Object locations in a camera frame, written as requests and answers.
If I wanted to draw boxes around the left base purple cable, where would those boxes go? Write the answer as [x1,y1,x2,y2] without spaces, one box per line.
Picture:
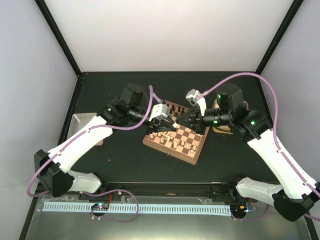
[84,188,140,223]

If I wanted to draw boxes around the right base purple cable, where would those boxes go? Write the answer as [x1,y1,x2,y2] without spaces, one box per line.
[229,204,270,223]

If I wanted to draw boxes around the row of dark chess pieces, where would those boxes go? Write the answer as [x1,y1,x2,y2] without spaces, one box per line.
[166,103,189,118]

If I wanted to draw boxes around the wooden chess board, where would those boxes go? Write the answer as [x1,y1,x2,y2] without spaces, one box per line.
[142,100,211,166]

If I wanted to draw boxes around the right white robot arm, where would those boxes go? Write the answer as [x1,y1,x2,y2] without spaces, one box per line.
[176,83,320,222]

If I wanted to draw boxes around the light blue slotted cable duct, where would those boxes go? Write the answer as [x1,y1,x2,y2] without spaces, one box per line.
[42,202,232,217]

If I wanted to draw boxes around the silver metal tin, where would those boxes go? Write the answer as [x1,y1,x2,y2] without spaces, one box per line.
[211,99,250,135]

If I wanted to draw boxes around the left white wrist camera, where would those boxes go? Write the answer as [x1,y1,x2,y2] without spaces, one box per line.
[149,103,170,122]

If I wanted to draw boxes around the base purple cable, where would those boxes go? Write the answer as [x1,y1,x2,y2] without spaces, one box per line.
[229,204,270,223]
[84,188,140,223]

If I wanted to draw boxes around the pink plastic tray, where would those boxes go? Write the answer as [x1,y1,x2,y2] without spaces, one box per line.
[67,112,97,139]

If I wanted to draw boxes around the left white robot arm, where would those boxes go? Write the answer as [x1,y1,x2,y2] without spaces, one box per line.
[26,83,176,200]

